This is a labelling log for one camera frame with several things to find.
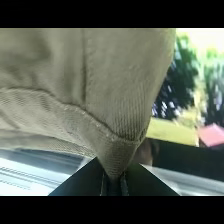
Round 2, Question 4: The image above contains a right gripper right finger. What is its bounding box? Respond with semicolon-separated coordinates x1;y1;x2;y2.
115;162;181;197

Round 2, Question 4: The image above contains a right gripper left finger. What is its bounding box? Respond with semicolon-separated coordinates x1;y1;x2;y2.
49;157;113;197

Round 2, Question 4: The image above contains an olive green T-shirt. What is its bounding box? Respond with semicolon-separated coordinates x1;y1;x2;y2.
0;28;177;181

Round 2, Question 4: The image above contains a red checked shirt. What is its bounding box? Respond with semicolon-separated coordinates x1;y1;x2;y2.
197;122;224;148

